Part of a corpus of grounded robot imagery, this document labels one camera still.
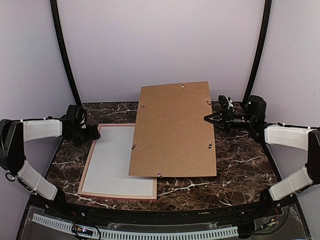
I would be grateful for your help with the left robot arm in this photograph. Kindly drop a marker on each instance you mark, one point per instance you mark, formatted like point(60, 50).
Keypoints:
point(26, 145)

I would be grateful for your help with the black corner post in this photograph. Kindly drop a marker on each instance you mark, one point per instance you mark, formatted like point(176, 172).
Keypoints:
point(63, 51)
point(259, 50)

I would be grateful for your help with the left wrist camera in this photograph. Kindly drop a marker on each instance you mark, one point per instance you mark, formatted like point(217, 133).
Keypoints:
point(82, 124)

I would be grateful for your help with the black front rail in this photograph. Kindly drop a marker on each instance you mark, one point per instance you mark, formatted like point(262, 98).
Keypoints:
point(241, 215)

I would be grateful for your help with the right black corner post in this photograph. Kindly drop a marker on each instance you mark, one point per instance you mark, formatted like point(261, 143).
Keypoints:
point(259, 50)

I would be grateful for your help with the brown cardboard backing board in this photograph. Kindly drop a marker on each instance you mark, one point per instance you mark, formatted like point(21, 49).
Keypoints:
point(171, 137)

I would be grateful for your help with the landscape photo print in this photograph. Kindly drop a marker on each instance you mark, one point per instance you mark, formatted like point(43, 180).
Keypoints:
point(110, 165)

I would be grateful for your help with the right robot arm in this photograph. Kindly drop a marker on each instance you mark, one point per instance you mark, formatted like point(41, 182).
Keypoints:
point(299, 138)

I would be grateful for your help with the pink wooden picture frame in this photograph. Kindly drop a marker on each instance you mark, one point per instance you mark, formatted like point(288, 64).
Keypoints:
point(117, 196)

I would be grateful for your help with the left black corner post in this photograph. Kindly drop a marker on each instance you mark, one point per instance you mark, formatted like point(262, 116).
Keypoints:
point(63, 51)

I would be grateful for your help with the white slotted cable duct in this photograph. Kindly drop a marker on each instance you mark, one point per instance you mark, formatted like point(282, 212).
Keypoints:
point(87, 232)

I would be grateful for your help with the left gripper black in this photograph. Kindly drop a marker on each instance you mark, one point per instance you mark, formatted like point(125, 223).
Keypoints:
point(91, 136)

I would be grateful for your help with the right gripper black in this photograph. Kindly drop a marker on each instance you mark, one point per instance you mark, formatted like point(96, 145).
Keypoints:
point(227, 120)

